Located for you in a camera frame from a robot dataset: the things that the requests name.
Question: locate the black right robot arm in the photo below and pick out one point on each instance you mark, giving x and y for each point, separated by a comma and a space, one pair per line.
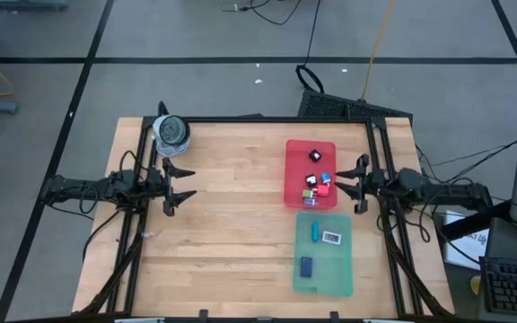
442, 190

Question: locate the black keyboard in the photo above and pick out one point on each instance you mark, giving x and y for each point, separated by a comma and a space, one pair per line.
514, 287

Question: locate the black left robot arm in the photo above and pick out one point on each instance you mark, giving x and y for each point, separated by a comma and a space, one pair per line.
101, 188

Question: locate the black desk bar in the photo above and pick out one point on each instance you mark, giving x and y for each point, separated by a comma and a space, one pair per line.
474, 224

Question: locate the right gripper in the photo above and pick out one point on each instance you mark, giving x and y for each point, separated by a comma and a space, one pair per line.
377, 184

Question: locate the teal plastic tray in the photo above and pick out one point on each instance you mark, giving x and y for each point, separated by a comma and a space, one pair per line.
330, 269

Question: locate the red plastic tray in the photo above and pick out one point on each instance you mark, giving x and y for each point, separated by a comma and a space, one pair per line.
296, 161

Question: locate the dark blue digital clock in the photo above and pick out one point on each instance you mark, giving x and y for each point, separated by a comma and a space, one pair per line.
306, 267

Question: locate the light blue charger block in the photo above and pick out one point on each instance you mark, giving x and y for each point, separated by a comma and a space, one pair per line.
326, 178

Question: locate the white digital clock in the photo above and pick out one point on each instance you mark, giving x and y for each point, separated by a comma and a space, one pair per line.
331, 237

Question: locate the roll of tape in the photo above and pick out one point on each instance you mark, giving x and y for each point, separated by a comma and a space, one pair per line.
171, 130

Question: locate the black table clamp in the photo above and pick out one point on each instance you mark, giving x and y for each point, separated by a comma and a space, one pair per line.
334, 315
204, 314

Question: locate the white paper sheet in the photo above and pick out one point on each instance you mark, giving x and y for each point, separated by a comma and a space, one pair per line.
467, 242

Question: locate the black perforated metal case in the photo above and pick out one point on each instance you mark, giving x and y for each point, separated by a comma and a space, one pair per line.
344, 107

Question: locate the black charger block white label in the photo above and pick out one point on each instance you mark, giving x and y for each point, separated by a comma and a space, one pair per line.
315, 156
311, 180

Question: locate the cyan blue digital clock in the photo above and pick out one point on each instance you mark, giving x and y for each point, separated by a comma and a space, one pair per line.
315, 232

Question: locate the small yellow item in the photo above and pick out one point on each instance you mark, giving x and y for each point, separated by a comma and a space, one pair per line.
475, 284

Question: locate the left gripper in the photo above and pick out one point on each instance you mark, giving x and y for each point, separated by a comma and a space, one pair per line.
169, 186

